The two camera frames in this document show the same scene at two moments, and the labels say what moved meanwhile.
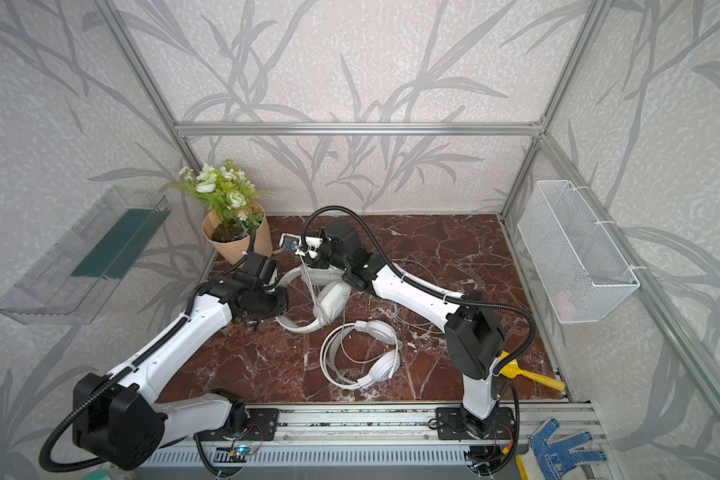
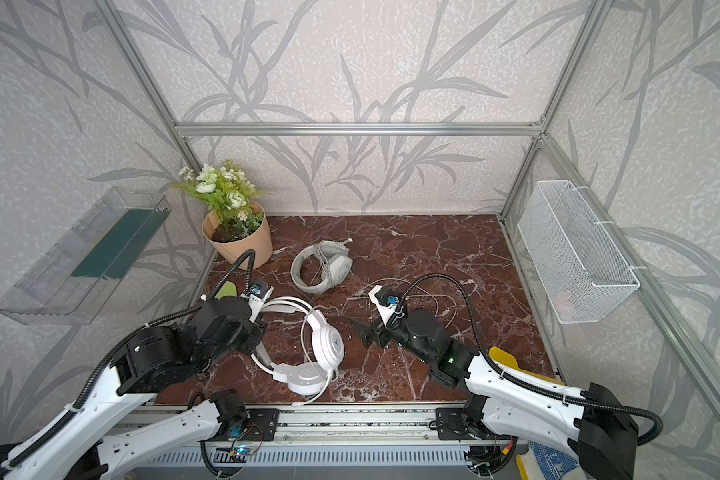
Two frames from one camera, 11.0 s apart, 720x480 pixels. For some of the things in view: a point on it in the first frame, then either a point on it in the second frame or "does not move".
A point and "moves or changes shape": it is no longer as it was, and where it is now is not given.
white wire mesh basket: [583, 275] does not move
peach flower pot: [235, 251] does not move
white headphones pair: [386, 368] to [328, 348]
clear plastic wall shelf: [67, 281] does not move
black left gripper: [263, 301] to [250, 335]
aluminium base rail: [379, 437] does not move
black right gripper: [322, 249] to [384, 330]
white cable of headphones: [317, 302] moves or changes shape
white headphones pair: [330, 301] moves or changes shape
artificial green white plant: [230, 194] does not move
